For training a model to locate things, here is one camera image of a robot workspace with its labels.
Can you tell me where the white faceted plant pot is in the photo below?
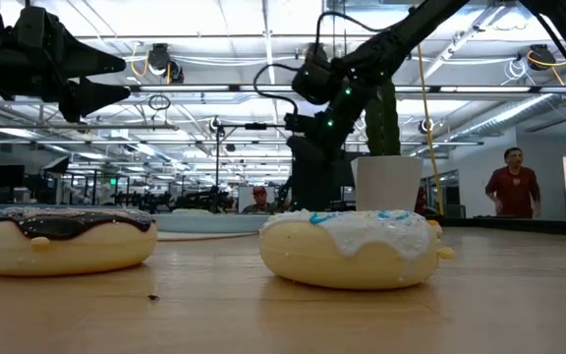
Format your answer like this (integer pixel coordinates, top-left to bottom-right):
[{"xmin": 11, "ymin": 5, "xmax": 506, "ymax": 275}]
[{"xmin": 350, "ymin": 155, "xmax": 425, "ymax": 213}]

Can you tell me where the green cactus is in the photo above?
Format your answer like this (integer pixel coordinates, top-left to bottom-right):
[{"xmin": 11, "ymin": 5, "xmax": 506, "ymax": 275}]
[{"xmin": 364, "ymin": 78, "xmax": 403, "ymax": 157}]

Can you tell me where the yellow hanging cable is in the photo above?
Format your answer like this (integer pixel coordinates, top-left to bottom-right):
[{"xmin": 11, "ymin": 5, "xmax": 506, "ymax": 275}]
[{"xmin": 416, "ymin": 43, "xmax": 445, "ymax": 216}]

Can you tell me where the silver ventilation duct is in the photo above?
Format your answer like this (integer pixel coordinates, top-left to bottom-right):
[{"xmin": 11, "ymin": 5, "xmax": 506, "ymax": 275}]
[{"xmin": 449, "ymin": 92, "xmax": 559, "ymax": 144}]

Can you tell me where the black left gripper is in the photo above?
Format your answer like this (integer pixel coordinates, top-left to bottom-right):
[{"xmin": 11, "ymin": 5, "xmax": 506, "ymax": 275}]
[{"xmin": 0, "ymin": 5, "xmax": 132, "ymax": 124}]

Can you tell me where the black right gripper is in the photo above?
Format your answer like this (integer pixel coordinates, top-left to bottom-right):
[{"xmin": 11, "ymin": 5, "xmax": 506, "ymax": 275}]
[{"xmin": 286, "ymin": 135, "xmax": 341, "ymax": 198}]

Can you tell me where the light blue plate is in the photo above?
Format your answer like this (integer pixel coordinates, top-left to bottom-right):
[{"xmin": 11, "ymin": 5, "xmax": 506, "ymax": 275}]
[{"xmin": 153, "ymin": 211, "xmax": 272, "ymax": 235}]

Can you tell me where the black monitor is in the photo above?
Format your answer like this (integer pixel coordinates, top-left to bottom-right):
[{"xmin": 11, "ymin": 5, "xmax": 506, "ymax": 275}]
[{"xmin": 0, "ymin": 164, "xmax": 26, "ymax": 189}]

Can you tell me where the black camera stand frame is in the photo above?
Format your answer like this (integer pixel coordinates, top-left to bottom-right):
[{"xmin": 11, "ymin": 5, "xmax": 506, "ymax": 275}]
[{"xmin": 208, "ymin": 116, "xmax": 290, "ymax": 198}]

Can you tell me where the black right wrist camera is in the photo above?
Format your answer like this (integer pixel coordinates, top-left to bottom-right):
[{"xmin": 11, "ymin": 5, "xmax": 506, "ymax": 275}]
[{"xmin": 284, "ymin": 112, "xmax": 313, "ymax": 133}]

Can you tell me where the large chocolate iced donut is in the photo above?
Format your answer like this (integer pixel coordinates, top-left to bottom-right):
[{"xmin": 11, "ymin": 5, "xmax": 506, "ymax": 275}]
[{"xmin": 0, "ymin": 206, "xmax": 159, "ymax": 278}]

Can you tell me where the large white iced donut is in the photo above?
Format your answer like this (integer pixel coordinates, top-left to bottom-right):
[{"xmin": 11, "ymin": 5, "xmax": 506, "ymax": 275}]
[{"xmin": 258, "ymin": 208, "xmax": 456, "ymax": 291}]

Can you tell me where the person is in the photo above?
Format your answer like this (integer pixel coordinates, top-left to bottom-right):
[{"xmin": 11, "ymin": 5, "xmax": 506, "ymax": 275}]
[
  {"xmin": 241, "ymin": 185, "xmax": 280, "ymax": 214},
  {"xmin": 483, "ymin": 146, "xmax": 542, "ymax": 220}
]

